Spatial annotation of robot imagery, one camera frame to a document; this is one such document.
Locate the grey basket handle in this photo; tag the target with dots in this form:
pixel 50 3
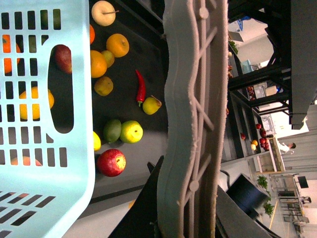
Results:
pixel 195 97

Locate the light teal shopping basket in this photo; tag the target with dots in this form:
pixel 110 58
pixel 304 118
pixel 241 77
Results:
pixel 47 177

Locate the yellow green pear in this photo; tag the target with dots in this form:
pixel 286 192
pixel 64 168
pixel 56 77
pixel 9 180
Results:
pixel 151 105

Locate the bright green apple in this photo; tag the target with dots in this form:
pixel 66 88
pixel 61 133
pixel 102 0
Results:
pixel 131 132

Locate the red chili pepper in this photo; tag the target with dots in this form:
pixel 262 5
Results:
pixel 141 89

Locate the green lime near gripper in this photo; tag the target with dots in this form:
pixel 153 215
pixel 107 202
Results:
pixel 112 130

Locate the brown kiwi lower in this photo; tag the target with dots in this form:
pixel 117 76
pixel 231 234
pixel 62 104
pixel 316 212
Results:
pixel 103 86

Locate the brown kiwi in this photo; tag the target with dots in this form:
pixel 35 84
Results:
pixel 103 86
pixel 109 57

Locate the red apple front right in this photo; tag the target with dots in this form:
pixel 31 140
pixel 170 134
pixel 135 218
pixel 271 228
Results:
pixel 111 163

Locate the red apple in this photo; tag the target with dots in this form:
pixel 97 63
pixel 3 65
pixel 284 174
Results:
pixel 111 163
pixel 63 58

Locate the brown kiwi upper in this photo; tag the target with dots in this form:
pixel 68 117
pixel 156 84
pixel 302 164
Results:
pixel 109 57

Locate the yellow orange apple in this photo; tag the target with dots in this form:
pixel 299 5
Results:
pixel 98 64

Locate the golden round pear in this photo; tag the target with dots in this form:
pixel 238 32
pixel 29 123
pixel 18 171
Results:
pixel 118 45

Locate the small orange tangerine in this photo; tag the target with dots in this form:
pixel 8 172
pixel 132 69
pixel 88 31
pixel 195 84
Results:
pixel 92 34

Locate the cream pear with stem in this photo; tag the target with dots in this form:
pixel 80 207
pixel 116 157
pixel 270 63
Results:
pixel 103 13

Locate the big round orange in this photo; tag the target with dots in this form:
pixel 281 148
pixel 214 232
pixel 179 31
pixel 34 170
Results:
pixel 7 49

